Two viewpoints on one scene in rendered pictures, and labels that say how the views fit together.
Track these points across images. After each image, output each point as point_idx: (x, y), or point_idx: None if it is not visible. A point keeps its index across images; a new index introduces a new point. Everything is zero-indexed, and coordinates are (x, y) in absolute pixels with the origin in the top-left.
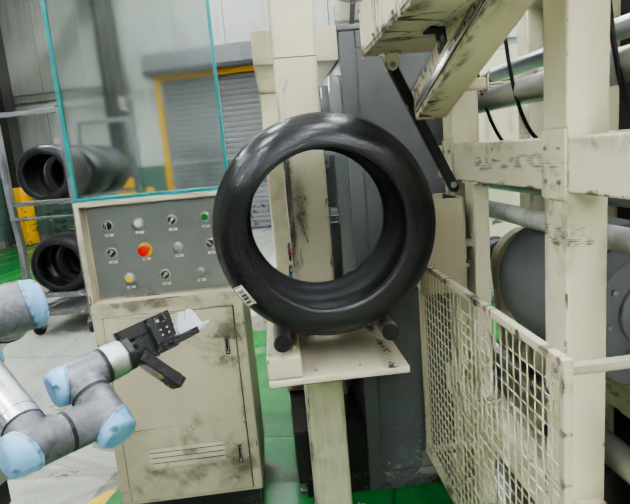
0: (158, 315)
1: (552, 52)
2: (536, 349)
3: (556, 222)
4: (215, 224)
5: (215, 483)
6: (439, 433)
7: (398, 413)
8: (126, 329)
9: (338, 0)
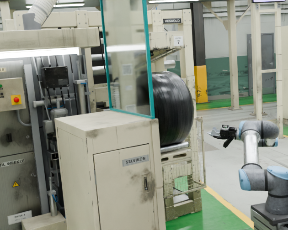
0: (221, 128)
1: (159, 62)
2: (194, 119)
3: None
4: (192, 105)
5: None
6: None
7: None
8: (234, 127)
9: (45, 13)
